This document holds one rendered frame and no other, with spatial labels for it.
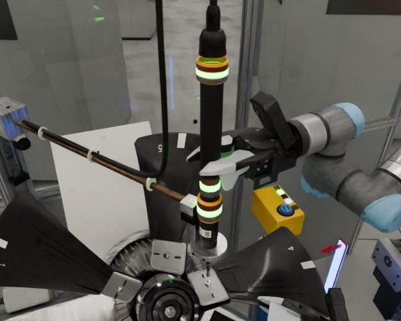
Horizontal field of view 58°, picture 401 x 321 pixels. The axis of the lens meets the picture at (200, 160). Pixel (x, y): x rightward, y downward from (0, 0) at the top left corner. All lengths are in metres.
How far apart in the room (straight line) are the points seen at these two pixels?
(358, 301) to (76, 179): 1.83
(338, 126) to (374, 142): 1.32
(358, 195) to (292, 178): 1.11
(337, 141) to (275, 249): 0.31
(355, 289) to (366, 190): 1.75
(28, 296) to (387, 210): 0.75
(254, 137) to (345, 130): 0.19
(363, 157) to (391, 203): 1.34
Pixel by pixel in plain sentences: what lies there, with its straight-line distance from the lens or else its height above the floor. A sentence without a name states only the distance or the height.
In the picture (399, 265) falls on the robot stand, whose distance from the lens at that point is 1.23.
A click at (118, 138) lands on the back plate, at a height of 1.34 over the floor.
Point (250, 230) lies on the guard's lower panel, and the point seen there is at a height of 0.49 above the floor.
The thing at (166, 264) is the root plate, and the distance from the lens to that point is 0.78.
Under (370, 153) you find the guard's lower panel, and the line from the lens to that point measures 2.06.
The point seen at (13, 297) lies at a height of 1.15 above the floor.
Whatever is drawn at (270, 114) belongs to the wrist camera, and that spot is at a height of 1.58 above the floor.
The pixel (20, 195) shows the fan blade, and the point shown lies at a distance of 0.71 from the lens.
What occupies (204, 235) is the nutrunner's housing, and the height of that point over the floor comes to 1.36.
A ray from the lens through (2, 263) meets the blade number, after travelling 0.79.
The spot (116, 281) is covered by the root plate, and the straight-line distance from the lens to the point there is 0.76.
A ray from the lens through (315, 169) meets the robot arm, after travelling 0.76.
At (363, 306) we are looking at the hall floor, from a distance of 2.38.
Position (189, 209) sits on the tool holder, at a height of 1.40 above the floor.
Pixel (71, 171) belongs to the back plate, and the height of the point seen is 1.29.
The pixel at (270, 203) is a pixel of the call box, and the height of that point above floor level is 1.07.
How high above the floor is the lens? 1.84
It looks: 35 degrees down
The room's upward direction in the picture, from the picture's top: straight up
